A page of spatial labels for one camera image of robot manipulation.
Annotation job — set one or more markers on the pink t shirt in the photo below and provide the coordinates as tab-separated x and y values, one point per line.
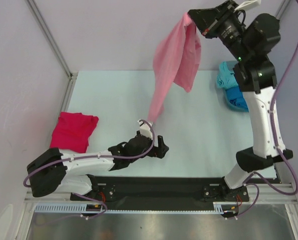
176	61

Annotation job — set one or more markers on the right aluminium frame post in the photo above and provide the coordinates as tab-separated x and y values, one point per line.
283	6

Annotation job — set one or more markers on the light blue t shirt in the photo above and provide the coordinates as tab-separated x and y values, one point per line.
225	78

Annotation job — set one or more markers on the dark blue t shirt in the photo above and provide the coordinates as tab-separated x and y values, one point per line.
235	99

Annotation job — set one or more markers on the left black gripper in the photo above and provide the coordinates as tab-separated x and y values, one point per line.
160	151

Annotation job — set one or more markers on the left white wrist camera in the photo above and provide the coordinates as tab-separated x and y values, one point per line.
144	129

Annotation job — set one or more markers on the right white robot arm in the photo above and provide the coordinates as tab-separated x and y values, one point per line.
256	78

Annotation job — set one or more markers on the left aluminium frame post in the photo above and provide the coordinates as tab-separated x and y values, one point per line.
37	14

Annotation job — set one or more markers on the red folded t shirt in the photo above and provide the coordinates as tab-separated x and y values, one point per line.
72	131

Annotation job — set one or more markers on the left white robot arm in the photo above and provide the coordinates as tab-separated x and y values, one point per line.
56	171

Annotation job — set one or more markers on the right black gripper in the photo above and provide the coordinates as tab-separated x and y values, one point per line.
214	22

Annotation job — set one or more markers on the teal plastic bin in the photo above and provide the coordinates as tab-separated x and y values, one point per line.
227	82

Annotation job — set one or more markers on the aluminium frame post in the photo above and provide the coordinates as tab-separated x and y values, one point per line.
283	6
37	14

